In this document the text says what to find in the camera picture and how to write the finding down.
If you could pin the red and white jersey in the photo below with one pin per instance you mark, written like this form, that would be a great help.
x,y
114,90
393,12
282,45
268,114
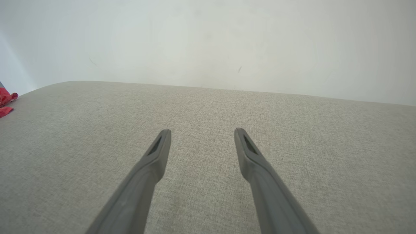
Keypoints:
x,y
5,97

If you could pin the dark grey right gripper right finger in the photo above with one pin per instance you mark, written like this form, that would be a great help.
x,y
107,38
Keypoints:
x,y
273,198

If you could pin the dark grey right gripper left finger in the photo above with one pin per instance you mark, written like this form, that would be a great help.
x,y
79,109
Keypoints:
x,y
136,195

